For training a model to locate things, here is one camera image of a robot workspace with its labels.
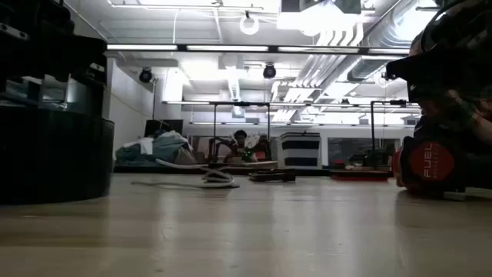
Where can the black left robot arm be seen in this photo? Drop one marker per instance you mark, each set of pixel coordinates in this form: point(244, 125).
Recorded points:
point(34, 15)

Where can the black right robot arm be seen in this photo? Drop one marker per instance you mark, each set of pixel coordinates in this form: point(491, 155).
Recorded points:
point(461, 23)

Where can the large black round container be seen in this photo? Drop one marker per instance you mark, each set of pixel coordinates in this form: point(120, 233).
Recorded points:
point(57, 154)

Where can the black monitor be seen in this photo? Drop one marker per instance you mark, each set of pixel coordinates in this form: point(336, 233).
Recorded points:
point(153, 125)

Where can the red black flat tool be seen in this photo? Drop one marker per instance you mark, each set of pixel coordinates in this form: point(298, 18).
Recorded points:
point(359, 177)

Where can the pile of clothes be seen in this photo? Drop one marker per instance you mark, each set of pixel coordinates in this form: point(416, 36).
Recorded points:
point(161, 150)

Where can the long ceiling light bar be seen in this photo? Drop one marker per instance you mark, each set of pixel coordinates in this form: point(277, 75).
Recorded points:
point(227, 48)

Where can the white navy striped bin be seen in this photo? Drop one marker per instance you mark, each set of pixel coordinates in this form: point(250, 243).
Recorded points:
point(300, 150)

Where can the person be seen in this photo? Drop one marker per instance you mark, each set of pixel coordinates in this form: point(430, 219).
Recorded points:
point(240, 146)

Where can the black C-clamp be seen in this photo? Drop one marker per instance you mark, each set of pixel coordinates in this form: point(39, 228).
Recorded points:
point(269, 177)

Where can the silver ventilation duct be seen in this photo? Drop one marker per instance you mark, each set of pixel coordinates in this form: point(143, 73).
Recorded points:
point(384, 34)

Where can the black metal gantry frame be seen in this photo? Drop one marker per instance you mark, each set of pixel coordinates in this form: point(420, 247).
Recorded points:
point(372, 127)
point(240, 104)

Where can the black metal table frame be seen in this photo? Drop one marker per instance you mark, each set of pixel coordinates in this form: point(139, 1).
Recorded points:
point(134, 169)

